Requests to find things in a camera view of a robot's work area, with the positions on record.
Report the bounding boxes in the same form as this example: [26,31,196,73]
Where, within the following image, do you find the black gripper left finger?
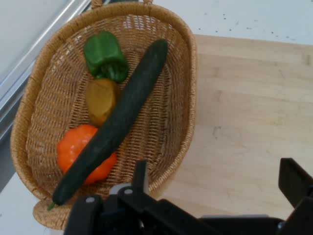
[64,160,216,235]

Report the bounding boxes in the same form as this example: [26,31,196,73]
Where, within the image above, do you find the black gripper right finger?
[277,158,313,235]

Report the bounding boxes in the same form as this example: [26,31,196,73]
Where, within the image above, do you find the long dark green cucumber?
[46,39,169,211]

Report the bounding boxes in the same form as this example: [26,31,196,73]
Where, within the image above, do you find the bamboo cutting board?
[156,34,313,221]

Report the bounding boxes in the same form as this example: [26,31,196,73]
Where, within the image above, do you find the green bell pepper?
[84,31,129,83]

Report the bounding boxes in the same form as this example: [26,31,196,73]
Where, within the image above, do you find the woven wicker basket with handles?
[10,0,198,231]

